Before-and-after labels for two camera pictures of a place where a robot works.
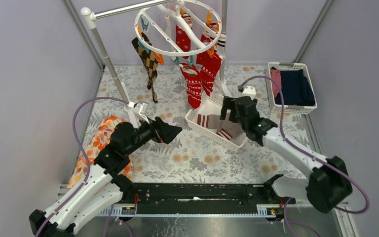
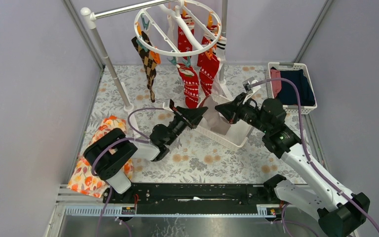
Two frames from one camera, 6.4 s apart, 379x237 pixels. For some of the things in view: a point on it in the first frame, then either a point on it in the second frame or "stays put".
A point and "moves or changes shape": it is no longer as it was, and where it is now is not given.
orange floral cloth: x=96 y=140 stays put
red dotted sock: x=209 y=66 stays put
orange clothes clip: x=211 y=52 stays put
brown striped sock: x=213 y=121 moves or changes shape
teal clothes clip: x=190 y=61 moves or changes shape
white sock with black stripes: x=221 y=45 stays put
